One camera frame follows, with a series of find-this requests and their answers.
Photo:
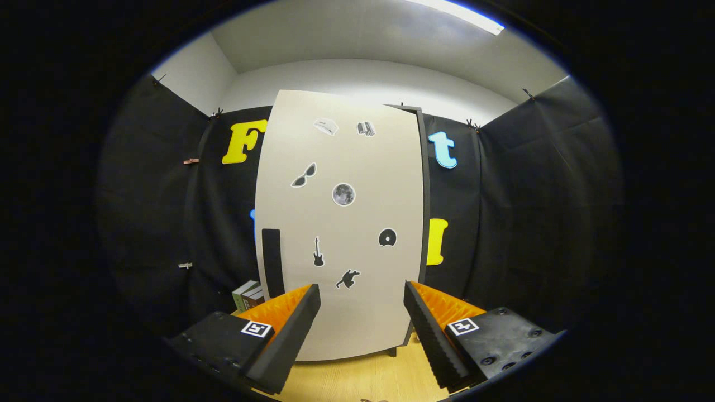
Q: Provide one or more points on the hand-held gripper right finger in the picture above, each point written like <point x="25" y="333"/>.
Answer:
<point x="433" y="340"/>

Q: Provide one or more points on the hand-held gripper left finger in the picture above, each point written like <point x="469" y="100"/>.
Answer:
<point x="290" y="340"/>

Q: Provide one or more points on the beige cabinet door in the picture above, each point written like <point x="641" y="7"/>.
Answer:
<point x="357" y="268"/>

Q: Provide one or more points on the thin brown book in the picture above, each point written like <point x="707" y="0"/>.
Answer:
<point x="250" y="298"/>

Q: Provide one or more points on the pale green book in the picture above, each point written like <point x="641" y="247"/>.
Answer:
<point x="241" y="296"/>

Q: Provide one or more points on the black backdrop cloth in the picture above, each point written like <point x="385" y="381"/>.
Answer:
<point x="503" y="223"/>

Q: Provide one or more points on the grey cabinet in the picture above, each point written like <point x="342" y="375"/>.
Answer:
<point x="425" y="195"/>

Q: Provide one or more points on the black cloth clip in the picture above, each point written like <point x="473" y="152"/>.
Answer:
<point x="528" y="94"/>
<point x="158" y="80"/>
<point x="217" y="113"/>
<point x="473" y="124"/>

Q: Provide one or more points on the long ceiling light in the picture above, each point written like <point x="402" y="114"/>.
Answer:
<point x="458" y="14"/>

